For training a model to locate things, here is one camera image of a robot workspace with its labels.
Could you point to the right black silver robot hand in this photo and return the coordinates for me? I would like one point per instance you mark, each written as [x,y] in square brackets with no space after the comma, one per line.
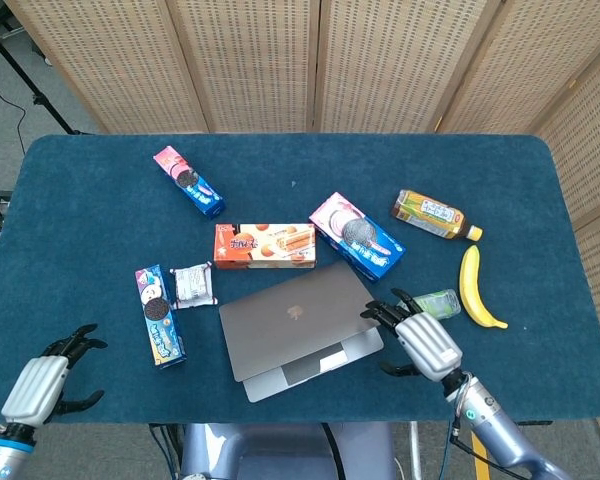
[427,345]

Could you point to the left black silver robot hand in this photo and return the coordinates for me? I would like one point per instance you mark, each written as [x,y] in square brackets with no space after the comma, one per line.
[35,390]

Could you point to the grey laptop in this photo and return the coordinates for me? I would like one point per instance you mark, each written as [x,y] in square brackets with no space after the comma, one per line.
[290,320]

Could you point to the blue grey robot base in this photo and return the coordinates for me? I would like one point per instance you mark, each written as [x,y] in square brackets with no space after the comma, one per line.
[280,450]

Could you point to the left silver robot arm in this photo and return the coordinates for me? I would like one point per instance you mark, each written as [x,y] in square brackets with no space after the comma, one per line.
[0,455]

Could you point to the clear water bottle green label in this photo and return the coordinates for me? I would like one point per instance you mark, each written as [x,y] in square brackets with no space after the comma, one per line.
[442,302]

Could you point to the yellow banana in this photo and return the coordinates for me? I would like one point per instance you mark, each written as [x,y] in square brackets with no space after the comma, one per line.
[470,285]

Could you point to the white table leg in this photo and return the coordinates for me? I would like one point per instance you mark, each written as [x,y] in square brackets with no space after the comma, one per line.
[414,447]

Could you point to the wide pink blue Oreo box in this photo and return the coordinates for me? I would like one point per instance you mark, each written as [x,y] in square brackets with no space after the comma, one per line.
[360,235]

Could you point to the brown tea bottle yellow label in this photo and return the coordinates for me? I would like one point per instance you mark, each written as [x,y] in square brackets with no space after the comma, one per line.
[430,212]

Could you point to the blue cartoon Oreo box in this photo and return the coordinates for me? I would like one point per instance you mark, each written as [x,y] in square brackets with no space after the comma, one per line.
[157,315]

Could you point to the blue carpet table mat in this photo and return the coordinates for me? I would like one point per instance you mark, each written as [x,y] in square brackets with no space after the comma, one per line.
[80,225]

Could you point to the white snack packet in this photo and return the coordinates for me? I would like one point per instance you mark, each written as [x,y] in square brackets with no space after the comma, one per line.
[192,287]

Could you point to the orange wafer biscuit box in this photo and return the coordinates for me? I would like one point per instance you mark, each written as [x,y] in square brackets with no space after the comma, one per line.
[260,245]

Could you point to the slim pink blue Oreo box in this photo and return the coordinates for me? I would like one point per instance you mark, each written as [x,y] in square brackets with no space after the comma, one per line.
[190,182]

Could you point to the black tripod stand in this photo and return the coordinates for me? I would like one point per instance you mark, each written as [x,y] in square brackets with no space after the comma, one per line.
[40,100]

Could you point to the wicker folding screen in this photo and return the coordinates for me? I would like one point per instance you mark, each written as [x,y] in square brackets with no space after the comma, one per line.
[255,60]

